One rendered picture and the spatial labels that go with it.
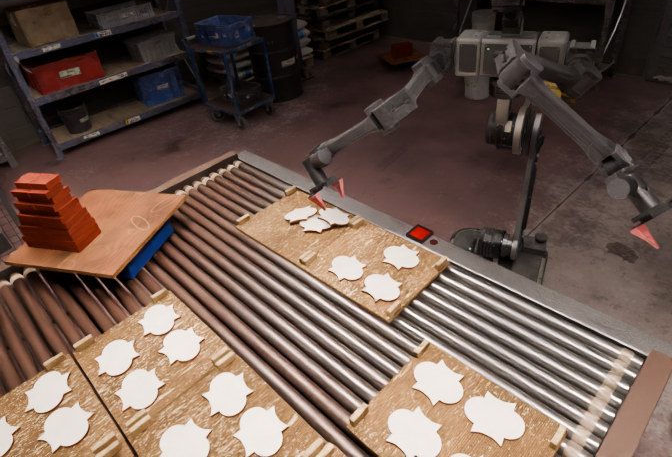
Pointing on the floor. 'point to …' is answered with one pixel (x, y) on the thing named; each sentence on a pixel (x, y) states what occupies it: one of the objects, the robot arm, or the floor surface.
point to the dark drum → (277, 56)
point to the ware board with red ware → (402, 55)
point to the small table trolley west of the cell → (232, 82)
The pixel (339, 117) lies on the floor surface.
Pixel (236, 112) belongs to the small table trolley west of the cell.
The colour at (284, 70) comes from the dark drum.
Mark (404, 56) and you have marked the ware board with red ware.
